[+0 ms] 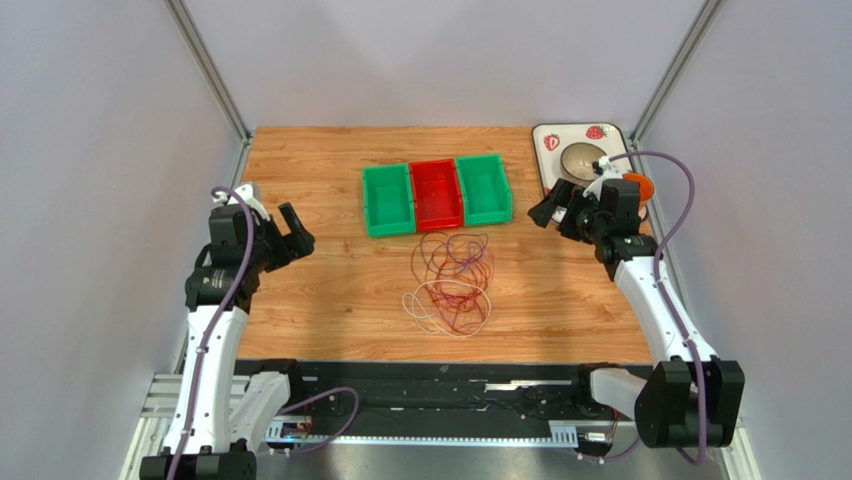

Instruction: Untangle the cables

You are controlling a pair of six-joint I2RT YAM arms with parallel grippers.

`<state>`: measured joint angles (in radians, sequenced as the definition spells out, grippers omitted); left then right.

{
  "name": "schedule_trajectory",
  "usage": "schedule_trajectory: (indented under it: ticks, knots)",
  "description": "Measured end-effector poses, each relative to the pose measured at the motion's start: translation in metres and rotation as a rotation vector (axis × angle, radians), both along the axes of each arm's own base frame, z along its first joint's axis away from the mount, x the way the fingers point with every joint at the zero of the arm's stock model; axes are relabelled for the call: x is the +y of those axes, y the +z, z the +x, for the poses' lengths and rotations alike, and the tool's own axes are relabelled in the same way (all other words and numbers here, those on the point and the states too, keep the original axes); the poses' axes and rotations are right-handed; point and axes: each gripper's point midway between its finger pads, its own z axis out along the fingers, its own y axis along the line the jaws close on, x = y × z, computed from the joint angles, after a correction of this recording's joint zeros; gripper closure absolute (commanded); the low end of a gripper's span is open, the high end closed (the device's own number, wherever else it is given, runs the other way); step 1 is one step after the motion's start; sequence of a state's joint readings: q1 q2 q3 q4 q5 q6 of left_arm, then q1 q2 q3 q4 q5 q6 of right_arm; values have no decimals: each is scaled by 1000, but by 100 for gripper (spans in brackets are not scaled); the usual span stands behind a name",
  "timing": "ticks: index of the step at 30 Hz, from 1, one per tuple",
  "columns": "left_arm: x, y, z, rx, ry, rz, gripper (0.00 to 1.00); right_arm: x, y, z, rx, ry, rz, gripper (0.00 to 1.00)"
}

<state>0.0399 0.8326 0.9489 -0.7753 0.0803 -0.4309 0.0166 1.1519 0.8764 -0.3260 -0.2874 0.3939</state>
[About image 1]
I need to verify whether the left green bin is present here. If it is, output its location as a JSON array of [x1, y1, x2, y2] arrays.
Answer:
[[362, 163, 416, 238]]

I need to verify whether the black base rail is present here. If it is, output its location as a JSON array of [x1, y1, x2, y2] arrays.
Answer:
[[263, 361, 640, 455]]

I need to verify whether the orange cup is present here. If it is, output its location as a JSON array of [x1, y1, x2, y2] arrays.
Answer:
[[623, 172, 655, 205]]

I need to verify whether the strawberry pattern tray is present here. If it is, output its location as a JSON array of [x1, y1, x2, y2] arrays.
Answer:
[[531, 123, 649, 219]]

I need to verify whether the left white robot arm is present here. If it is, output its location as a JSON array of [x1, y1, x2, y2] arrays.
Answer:
[[138, 200, 315, 479]]

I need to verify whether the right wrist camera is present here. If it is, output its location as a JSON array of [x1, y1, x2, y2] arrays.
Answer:
[[583, 156, 625, 200]]

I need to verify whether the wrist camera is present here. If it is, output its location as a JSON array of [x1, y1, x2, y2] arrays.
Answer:
[[234, 182, 271, 221], [583, 156, 625, 200]]

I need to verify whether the right green bin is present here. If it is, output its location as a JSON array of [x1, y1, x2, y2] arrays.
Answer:
[[455, 154, 513, 227]]

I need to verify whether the red bin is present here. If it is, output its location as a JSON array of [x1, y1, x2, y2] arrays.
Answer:
[[408, 158, 464, 232]]

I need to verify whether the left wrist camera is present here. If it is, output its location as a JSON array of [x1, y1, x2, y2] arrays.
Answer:
[[234, 182, 271, 221]]

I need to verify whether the grey bowl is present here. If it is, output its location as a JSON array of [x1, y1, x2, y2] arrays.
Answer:
[[560, 142, 606, 187]]

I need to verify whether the green bin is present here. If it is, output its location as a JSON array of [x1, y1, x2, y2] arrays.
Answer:
[[362, 163, 416, 238], [455, 154, 513, 227]]

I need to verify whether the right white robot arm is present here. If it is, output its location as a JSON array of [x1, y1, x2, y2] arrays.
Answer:
[[528, 178, 745, 449]]

